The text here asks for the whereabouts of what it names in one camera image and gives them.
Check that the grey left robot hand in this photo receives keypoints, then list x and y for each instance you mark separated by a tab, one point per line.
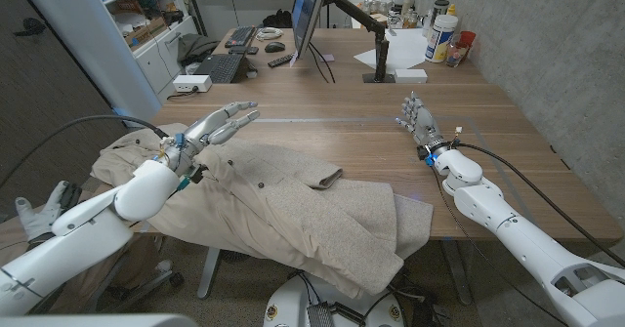
195	139

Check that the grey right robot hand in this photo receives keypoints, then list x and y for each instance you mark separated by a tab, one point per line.
426	128

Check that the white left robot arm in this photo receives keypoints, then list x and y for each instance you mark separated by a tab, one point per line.
88	234

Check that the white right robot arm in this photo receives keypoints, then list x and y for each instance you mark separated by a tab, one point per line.
527	249

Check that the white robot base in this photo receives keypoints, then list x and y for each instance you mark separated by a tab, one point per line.
293	302

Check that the beige wool coat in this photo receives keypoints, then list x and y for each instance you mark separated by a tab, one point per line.
312	219

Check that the small white box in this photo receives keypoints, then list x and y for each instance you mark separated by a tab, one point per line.
410	75

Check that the white power box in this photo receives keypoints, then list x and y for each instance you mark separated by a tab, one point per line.
192	83

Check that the black keyboard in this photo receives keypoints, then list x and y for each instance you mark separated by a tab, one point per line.
220	67
239	36

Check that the clear drinking glass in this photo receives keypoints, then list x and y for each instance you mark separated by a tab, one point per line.
455	54

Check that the white paper sheet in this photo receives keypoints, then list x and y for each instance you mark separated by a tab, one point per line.
407	49

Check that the white wipes canister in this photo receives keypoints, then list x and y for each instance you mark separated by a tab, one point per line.
441	38

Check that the green jacket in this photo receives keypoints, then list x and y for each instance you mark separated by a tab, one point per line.
195	46

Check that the red cup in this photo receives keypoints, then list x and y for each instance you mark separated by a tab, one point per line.
469	38

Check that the black phone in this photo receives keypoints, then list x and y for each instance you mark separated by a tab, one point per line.
244	50

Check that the clear glass jar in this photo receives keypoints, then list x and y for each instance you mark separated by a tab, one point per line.
410	20

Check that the black remote control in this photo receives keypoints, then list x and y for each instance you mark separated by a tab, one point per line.
280	60

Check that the cardboard box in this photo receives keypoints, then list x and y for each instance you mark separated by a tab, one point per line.
144	31

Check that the yellow bottle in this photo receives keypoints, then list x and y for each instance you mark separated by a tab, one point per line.
451	10

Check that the black computer mouse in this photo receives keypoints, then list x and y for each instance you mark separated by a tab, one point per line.
275	47

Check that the pink sticky note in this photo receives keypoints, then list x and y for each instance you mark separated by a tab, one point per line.
326	57

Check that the paper tag on monitor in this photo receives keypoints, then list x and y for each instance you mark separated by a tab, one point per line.
293	59

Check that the white table leg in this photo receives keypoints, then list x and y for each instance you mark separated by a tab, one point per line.
209	268

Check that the white shelving cabinet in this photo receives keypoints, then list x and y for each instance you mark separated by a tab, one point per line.
88	49

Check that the office chair base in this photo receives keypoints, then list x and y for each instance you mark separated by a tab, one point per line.
161	275

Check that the grey table leg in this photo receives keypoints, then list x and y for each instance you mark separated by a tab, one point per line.
457	268

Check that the black bag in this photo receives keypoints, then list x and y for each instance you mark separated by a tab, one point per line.
278	19

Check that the computer monitor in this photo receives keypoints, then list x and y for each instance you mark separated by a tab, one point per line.
307	10

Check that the white tracking glove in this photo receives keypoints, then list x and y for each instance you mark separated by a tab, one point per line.
34	219

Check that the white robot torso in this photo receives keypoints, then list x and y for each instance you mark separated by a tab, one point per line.
97	321

